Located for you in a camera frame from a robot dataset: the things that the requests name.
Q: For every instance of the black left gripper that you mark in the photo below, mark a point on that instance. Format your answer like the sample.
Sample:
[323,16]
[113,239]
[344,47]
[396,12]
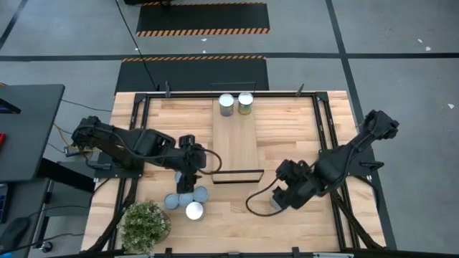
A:
[191,159]

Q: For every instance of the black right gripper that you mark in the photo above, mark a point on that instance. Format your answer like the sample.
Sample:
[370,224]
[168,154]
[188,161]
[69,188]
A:
[292,195]

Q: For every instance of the diced tomatoes tin can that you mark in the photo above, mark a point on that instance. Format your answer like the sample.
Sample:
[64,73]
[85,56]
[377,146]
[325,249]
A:
[185,200]

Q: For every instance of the yellow-green tall tin can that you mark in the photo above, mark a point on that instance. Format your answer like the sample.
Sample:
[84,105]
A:
[272,205]

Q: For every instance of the oranges labelled green tin can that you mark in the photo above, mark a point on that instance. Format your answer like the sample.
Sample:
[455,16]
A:
[195,210]

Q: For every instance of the peaches labelled tin can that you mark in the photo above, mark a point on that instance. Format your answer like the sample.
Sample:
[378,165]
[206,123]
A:
[226,104]

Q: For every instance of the blue labelled tall tin can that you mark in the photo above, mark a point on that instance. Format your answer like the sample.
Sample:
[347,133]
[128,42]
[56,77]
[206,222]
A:
[245,102]

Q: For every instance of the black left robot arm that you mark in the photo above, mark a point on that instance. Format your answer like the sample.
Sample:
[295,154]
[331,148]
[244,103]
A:
[125,143]

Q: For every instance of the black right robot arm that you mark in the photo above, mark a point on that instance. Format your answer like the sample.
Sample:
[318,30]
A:
[340,161]

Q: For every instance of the green potted artificial plant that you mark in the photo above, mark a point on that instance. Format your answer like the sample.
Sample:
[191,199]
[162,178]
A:
[143,225]

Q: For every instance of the black hazard striped floor mat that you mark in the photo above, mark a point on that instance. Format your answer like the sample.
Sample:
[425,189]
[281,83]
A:
[193,73]
[201,16]

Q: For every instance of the black desk base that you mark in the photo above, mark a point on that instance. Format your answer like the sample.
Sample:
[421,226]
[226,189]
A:
[64,173]

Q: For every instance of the black caster wheel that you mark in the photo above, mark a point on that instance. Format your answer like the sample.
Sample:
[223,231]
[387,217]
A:
[46,247]

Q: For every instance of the dark grey desk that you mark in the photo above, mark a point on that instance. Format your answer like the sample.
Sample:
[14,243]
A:
[32,132]

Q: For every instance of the dark keyboard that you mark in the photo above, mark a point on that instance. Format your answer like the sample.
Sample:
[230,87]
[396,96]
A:
[3,202]

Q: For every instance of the small red item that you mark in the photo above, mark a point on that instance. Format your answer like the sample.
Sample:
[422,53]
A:
[1,139]

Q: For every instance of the dark device on desk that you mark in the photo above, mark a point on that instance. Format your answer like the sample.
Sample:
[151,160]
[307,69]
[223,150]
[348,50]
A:
[7,106]

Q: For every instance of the wooden shelf with black frame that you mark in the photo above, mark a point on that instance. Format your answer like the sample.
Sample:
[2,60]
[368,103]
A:
[235,154]

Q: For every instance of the black frame bracket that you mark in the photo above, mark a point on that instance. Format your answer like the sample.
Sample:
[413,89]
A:
[295,252]
[168,251]

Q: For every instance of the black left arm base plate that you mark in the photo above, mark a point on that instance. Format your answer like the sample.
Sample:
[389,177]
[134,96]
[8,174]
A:
[107,173]

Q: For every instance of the black metal table frame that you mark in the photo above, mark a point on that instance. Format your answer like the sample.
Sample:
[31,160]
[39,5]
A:
[193,95]

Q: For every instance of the black frame mounted post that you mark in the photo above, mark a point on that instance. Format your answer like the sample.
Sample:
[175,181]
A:
[167,91]
[299,91]

